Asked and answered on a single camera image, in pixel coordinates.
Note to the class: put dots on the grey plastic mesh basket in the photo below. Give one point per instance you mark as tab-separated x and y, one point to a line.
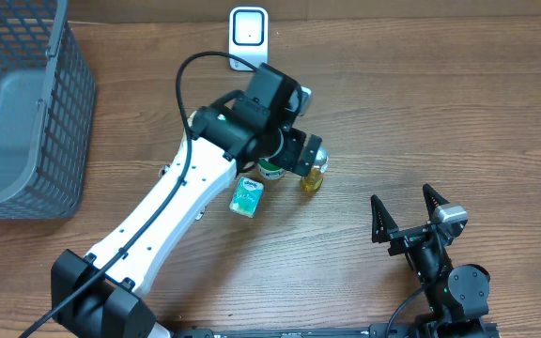
47	102

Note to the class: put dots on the white barcode scanner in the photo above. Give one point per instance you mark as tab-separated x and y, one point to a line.
249	34

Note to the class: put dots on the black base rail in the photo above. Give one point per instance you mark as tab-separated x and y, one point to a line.
373	331

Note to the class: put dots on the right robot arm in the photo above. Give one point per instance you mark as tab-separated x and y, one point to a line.
457	297

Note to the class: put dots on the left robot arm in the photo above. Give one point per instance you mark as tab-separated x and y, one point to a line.
102	293

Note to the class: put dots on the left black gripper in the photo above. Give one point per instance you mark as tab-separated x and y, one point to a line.
286	157

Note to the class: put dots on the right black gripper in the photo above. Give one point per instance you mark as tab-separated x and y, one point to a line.
384	222

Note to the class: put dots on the yellow dish soap bottle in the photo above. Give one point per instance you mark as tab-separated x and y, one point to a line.
313	181

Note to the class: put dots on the teal white tissue pack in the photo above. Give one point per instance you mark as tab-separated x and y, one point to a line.
246	197

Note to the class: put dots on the green lid jar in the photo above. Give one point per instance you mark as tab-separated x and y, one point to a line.
269	171

